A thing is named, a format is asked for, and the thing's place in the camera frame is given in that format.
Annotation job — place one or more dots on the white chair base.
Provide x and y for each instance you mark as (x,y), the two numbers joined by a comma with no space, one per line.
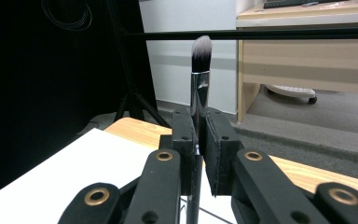
(292,90)

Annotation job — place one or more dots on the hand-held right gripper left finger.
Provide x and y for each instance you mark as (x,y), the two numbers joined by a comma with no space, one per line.
(185,140)

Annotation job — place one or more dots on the black keyboard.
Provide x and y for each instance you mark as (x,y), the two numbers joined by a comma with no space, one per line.
(292,3)

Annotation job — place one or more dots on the wooden table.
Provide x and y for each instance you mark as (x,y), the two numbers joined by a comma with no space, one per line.
(136,130)

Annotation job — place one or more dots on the long black makeup brush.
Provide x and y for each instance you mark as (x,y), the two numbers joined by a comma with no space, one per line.
(201,84)

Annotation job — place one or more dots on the black metal stand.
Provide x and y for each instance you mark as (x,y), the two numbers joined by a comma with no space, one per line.
(133,102)

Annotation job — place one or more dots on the white cabinet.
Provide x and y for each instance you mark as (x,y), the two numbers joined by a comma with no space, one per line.
(171,77)

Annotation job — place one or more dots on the light wooden desk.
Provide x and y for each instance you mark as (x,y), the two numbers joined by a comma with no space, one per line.
(307,53)

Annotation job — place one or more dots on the black curtain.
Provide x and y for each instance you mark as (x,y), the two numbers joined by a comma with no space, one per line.
(28,77)

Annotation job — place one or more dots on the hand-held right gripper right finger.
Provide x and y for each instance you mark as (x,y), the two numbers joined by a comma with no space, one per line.
(222,149)

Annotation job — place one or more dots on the black horizontal frame bar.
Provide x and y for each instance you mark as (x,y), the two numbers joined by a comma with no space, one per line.
(292,33)

